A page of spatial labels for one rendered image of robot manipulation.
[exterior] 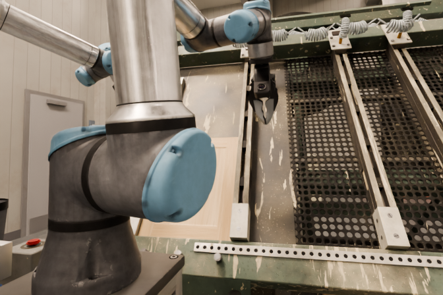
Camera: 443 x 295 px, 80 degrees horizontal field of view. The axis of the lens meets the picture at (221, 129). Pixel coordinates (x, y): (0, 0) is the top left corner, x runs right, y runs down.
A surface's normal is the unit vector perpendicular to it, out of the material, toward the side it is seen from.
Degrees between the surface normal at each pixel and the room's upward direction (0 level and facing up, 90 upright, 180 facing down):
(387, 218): 54
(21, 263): 90
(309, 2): 90
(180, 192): 97
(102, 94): 90
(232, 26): 117
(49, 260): 72
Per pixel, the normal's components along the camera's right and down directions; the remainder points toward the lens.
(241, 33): -0.42, 0.40
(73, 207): 0.07, -0.06
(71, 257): 0.06, -0.36
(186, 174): 0.88, 0.08
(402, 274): -0.18, -0.64
